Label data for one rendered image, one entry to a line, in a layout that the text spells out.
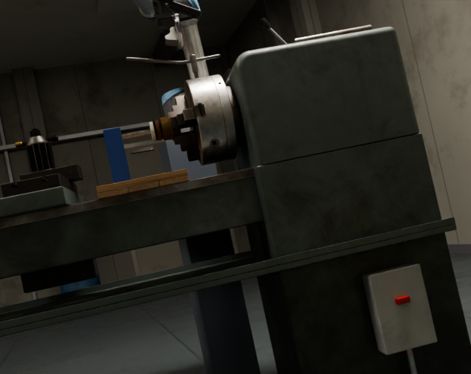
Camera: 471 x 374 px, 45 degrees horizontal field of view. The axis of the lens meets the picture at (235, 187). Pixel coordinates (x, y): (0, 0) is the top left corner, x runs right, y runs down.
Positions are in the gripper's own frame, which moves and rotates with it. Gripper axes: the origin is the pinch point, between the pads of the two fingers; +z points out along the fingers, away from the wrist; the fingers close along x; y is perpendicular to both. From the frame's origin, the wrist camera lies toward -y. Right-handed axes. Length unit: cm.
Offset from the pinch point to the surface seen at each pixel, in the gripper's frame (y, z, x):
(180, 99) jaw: 3.9, 16.2, -6.6
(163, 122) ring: 11.7, 23.5, 4.3
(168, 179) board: 13.5, 42.0, 22.0
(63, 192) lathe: 46, 39, 29
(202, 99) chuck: -3.0, 18.4, 13.7
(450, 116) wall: -212, 59, -231
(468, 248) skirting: -209, 168, -225
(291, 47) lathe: -35.6, 6.4, 16.5
